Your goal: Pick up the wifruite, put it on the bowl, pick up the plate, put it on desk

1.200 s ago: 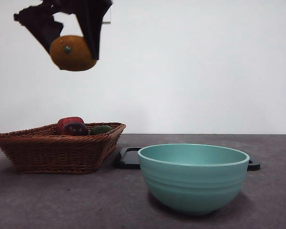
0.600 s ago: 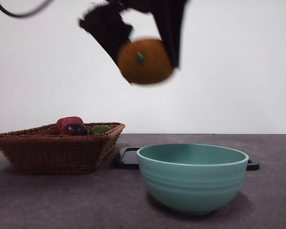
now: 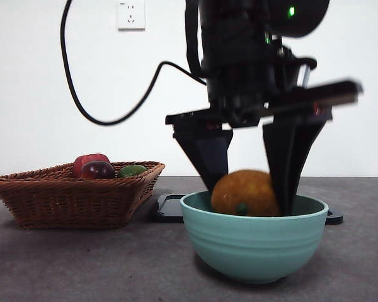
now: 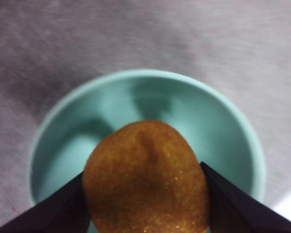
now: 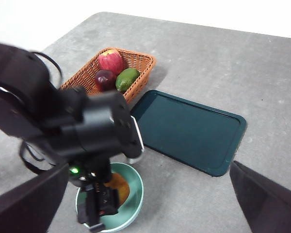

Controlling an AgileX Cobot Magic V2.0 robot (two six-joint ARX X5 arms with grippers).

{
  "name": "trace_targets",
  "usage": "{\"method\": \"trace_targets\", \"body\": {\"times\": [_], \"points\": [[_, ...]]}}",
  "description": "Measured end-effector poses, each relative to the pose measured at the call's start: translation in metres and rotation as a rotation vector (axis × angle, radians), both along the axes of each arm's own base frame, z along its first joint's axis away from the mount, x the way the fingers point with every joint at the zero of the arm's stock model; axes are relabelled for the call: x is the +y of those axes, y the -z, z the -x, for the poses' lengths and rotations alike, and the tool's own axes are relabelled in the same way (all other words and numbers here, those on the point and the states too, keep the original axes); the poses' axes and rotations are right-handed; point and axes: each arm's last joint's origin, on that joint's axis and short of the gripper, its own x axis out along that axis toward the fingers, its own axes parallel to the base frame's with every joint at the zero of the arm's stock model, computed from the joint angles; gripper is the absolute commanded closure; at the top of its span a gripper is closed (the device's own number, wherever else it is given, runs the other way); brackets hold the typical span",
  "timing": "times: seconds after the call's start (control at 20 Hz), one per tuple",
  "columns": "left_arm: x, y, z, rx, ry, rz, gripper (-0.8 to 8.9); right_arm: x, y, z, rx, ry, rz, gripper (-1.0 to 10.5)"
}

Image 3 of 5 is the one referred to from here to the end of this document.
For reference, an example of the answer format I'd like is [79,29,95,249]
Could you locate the teal ribbed bowl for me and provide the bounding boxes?
[180,190,329,285]

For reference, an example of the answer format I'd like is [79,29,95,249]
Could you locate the dark purple plum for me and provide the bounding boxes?
[80,160,115,179]

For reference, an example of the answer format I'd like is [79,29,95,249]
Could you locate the brown wicker basket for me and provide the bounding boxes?
[0,160,166,230]

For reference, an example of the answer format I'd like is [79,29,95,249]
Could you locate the orange-brown kiwi fruit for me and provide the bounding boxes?
[210,169,281,218]

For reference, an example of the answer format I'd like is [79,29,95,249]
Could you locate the dark rectangular tray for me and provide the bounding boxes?
[151,194,343,225]

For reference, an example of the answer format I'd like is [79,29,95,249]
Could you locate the red apple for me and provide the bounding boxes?
[72,153,111,179]

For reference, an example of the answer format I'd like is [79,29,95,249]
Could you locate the green avocado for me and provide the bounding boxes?
[118,165,148,179]

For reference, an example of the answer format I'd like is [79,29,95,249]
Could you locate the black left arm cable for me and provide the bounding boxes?
[60,0,207,126]

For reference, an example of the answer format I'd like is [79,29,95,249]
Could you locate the white wall socket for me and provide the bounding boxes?
[118,1,146,31]

